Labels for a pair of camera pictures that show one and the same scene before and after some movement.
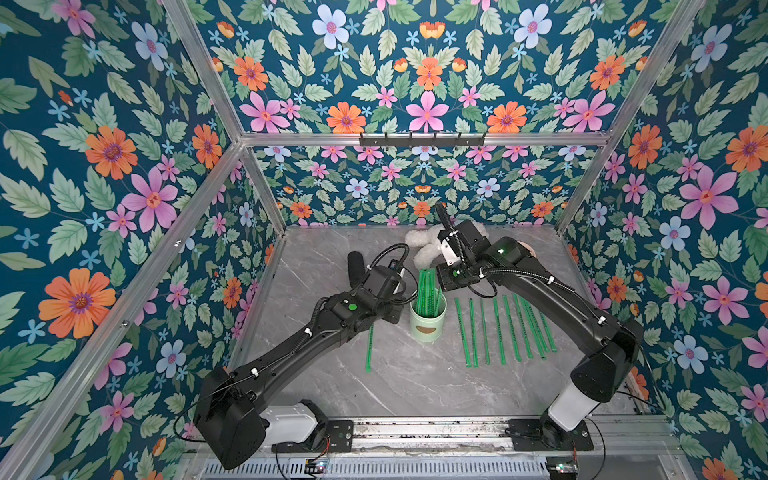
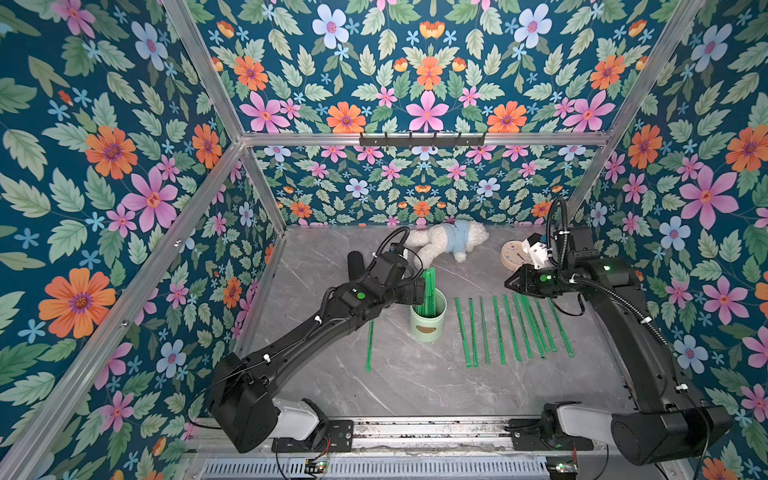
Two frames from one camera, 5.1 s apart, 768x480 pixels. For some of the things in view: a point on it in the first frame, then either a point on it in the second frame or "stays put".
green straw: [503, 358] stays put
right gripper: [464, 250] → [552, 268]
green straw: [463, 335] stays put
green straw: [539, 328] stays put
